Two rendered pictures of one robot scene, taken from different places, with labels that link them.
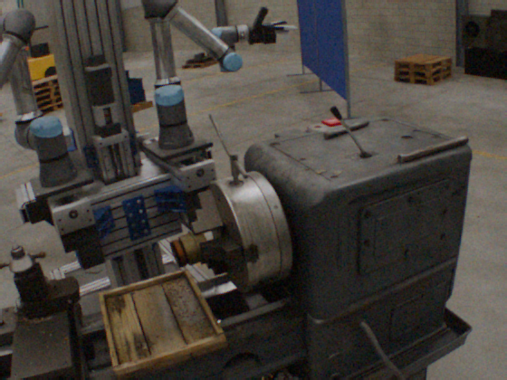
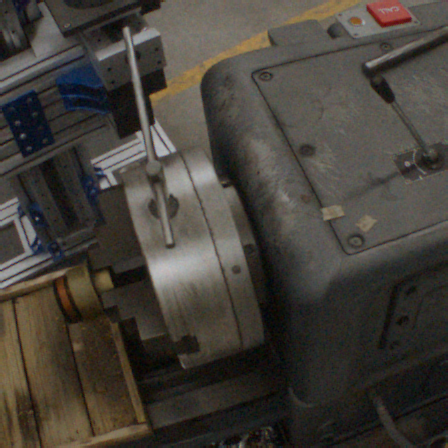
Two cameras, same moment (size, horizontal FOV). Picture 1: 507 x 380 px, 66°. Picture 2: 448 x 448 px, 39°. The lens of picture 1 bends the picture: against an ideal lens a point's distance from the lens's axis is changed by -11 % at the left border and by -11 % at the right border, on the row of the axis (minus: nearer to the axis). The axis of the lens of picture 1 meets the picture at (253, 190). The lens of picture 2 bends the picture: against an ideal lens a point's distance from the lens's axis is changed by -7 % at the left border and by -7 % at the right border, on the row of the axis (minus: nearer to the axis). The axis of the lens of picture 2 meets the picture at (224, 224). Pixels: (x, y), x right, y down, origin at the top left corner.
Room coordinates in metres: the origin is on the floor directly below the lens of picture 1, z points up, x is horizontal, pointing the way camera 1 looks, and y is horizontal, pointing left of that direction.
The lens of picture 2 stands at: (0.52, -0.14, 1.92)
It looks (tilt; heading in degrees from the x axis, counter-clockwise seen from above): 54 degrees down; 11
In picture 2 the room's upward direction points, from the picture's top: 10 degrees counter-clockwise
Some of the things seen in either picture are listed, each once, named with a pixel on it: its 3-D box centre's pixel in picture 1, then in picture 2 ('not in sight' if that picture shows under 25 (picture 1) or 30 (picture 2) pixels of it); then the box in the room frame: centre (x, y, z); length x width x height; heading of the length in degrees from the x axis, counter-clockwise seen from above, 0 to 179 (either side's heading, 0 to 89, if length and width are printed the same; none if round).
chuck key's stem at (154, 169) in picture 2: (234, 173); (160, 193); (1.03, 0.04, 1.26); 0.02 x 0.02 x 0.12; 16
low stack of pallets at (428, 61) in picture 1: (424, 69); not in sight; (8.46, -3.77, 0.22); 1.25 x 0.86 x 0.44; 132
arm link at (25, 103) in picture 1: (21, 81); not in sight; (1.52, 0.82, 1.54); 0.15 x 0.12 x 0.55; 52
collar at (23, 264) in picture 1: (20, 261); not in sight; (0.91, 0.64, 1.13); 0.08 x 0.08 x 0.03
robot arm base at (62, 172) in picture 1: (55, 166); not in sight; (1.44, 0.72, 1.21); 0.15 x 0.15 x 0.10
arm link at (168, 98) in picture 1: (170, 103); not in sight; (1.70, 0.29, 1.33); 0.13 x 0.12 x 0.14; 9
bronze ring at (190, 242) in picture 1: (190, 249); (88, 291); (1.00, 0.18, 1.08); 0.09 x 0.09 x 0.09; 22
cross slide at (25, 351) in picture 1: (42, 327); not in sight; (0.85, 0.62, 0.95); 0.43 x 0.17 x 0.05; 21
